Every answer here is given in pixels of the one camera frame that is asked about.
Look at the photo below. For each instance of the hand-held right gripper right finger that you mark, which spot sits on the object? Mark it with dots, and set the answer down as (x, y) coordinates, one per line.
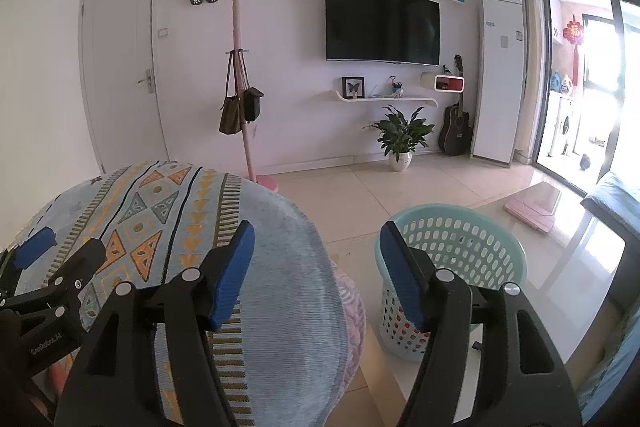
(400, 277)

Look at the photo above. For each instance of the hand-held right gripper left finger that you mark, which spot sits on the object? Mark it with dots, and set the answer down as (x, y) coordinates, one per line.
(232, 277)

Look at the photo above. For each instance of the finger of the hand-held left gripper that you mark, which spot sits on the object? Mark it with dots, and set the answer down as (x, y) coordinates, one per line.
(35, 247)
(6, 277)

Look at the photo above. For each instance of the teal plastic basket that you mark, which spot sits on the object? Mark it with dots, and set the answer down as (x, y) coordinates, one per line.
(465, 247)

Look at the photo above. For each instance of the person's left hand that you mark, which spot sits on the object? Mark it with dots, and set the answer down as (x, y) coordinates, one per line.
(57, 372)

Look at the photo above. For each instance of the patterned sofa cover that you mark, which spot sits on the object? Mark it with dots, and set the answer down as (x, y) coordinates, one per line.
(280, 257)

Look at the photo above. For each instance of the pink patterned cushion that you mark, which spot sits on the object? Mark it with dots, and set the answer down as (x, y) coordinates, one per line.
(352, 322)

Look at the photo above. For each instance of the potted green plant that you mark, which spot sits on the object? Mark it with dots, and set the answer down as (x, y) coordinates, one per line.
(400, 132)

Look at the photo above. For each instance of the pink book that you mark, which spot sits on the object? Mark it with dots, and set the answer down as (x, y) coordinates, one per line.
(532, 207)

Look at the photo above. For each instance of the glass coffee table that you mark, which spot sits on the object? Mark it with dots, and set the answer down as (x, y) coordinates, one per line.
(550, 267)

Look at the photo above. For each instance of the black acoustic guitar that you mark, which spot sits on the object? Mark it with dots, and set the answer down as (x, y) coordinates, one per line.
(455, 132)

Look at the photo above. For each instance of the brown hanging bag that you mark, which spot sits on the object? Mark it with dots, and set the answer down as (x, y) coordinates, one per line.
(230, 117)

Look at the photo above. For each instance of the small flower ornament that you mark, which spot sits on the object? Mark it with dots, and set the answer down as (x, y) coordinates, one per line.
(396, 87)

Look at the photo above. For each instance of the white box shelf red inside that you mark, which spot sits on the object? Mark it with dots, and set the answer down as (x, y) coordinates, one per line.
(447, 83)

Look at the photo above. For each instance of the white standing air conditioner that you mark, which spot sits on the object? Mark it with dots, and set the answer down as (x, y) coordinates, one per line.
(500, 82)

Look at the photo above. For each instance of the white washing machine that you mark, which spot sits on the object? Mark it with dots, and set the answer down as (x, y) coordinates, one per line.
(564, 127)

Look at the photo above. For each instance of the blue-grey sofa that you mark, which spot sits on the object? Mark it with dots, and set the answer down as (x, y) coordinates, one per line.
(612, 202)

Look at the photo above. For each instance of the blue floral cloth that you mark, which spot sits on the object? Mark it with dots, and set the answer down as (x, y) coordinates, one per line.
(615, 367)

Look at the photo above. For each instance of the white room door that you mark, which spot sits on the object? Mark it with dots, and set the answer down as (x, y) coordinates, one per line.
(125, 32)

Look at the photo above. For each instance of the pink coat rack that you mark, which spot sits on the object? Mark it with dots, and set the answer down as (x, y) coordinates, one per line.
(240, 32)

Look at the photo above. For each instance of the glass balcony door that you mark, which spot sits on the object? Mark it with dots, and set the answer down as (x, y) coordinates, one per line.
(580, 57)

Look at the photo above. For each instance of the red knot hanging ornament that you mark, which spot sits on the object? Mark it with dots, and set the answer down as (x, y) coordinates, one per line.
(573, 32)

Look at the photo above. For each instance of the white curved lower wall shelf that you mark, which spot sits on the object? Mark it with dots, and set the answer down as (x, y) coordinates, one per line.
(380, 98)

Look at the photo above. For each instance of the butterfly picture frame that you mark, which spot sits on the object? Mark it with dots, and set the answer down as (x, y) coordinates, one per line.
(353, 88)

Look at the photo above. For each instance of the white light switch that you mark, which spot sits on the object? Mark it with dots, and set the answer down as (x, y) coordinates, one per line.
(162, 33)

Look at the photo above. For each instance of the black wall television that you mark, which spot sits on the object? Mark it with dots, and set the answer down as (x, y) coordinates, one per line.
(382, 24)

